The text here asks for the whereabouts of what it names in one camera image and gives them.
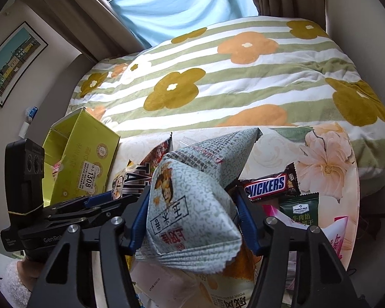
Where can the pink white snack packet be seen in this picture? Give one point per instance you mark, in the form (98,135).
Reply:
(335,237)

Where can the framed picture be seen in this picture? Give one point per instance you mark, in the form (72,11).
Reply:
(9,61)

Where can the orange white snack packet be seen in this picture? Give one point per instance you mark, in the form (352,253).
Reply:
(232,284)

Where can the black white striped packet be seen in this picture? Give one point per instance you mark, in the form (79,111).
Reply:
(135,179)

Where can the person's left forearm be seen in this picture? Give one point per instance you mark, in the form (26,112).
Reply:
(9,280)

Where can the red patterned snack packet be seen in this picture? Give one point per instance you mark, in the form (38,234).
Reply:
(157,157)

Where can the yellow-green cardboard box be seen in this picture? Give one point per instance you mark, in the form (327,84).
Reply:
(83,154)

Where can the dark green snack packet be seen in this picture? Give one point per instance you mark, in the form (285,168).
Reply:
(300,210)

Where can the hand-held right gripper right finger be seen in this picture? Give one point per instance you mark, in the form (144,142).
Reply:
(247,226)

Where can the cream floral cloth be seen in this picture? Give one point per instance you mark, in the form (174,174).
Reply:
(324,154)

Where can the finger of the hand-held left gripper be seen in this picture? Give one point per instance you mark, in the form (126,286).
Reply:
(99,212)
(98,199)

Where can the small blue white object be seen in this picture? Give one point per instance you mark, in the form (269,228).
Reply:
(31,113)

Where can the light blue curtain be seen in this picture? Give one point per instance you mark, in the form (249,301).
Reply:
(179,9)

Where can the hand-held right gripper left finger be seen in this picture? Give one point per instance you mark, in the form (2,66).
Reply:
(137,224)

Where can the white paper receipt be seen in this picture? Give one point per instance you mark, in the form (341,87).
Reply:
(154,284)

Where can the small white yellow packet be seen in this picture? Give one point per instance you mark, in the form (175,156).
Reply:
(118,183)

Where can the green striped flower blanket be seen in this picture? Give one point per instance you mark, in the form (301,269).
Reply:
(243,80)

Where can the brown chocolate bar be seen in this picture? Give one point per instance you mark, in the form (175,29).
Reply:
(266,184)

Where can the pale speckled triangular snack packet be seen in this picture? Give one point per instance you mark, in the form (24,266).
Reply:
(192,218)

